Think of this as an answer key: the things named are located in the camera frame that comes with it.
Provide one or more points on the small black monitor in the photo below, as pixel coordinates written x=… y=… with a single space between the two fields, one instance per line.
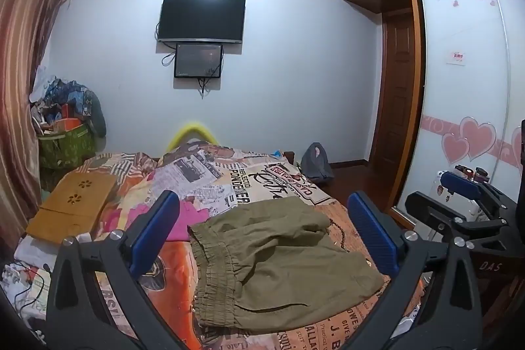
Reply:
x=198 y=60

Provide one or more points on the brown wooden door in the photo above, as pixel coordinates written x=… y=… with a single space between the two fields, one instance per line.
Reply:
x=396 y=95

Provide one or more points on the wooden lap tray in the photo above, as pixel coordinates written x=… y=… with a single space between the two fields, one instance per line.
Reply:
x=69 y=206

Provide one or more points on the small red white sticker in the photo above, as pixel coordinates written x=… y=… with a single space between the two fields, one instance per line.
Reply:
x=455 y=57

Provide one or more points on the pink folded cloth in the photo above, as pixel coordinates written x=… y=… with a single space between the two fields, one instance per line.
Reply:
x=190 y=218

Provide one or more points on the black wall television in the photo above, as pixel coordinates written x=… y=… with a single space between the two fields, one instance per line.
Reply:
x=201 y=18

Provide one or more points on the grey bag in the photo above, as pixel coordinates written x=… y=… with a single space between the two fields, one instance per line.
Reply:
x=316 y=165

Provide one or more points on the pile of clutter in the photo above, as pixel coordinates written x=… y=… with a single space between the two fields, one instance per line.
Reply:
x=65 y=104

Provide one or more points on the yellow curved headboard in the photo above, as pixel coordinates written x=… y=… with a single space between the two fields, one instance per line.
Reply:
x=192 y=132

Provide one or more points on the green fabric bag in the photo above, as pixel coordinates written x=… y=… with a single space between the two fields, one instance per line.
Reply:
x=65 y=147

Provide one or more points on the striped brown curtain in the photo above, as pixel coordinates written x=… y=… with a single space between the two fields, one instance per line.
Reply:
x=20 y=67

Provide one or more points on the olive green pants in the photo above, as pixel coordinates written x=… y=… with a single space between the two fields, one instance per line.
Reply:
x=279 y=264

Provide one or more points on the white cloth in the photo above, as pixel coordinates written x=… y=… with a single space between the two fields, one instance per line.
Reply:
x=28 y=251

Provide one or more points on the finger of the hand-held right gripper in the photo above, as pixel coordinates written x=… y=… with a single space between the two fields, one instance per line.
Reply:
x=434 y=210
x=461 y=184

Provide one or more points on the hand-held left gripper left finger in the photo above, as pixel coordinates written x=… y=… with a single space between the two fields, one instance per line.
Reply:
x=156 y=235

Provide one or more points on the printed blanket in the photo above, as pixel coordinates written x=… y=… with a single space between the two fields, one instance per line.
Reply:
x=254 y=173

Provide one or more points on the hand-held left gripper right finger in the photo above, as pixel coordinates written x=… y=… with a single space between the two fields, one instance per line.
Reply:
x=373 y=235

